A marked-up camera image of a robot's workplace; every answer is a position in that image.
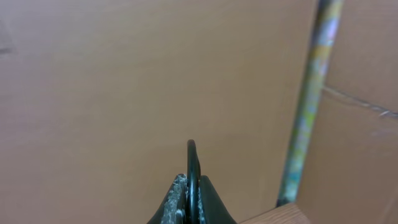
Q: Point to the cardboard wall left panel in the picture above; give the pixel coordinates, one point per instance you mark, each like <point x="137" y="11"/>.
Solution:
<point x="350" y="173"/>

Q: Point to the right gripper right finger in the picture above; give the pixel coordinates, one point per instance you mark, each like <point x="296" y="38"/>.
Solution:
<point x="211" y="208"/>

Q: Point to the cardboard strip at table edge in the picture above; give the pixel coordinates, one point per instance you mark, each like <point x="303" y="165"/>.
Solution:
<point x="99" y="99"/>

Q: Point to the colourful strip behind cardboard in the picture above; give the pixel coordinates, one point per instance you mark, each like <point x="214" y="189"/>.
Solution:
<point x="327" y="19"/>

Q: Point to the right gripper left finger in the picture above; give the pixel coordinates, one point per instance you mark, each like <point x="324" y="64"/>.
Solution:
<point x="172" y="208"/>

